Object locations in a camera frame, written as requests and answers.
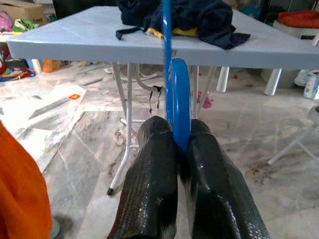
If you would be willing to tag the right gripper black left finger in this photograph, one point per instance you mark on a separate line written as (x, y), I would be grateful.
(149, 186)

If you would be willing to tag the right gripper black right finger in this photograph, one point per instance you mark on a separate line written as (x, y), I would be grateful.
(214, 194)

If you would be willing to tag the blue plastic hanger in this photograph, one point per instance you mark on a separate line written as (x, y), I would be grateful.
(179, 104)

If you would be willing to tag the light grey round bucket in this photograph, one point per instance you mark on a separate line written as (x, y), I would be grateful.
(56, 231)

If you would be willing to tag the white round-legged plastic table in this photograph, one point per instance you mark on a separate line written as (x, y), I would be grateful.
(223, 79)

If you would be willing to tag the orange garment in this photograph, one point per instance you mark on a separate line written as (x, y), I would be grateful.
(20, 186)

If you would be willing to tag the light blue printed package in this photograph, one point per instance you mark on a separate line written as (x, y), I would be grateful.
(311, 85)

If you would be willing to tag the orange plastic bag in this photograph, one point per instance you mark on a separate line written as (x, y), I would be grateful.
(51, 66)

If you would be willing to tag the yellow garment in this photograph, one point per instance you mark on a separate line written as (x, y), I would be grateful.
(185, 32)

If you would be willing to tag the white folding table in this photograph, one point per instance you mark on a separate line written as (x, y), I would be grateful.
(87, 37)

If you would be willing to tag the dark navy garment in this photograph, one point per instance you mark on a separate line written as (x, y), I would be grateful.
(204, 20)

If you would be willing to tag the colourful fabric bag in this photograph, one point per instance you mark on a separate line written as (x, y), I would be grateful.
(15, 72)

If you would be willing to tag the white plastic stool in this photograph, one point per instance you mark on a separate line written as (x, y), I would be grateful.
(286, 31)

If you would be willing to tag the red-orange cloth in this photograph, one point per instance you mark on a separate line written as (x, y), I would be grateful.
(299, 18)

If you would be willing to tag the green printed bag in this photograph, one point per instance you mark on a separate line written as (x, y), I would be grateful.
(30, 25)

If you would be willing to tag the brown cardboard box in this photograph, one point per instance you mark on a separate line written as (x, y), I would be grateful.
(25, 11)

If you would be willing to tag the pink plush toy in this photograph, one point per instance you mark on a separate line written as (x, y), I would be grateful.
(5, 21)

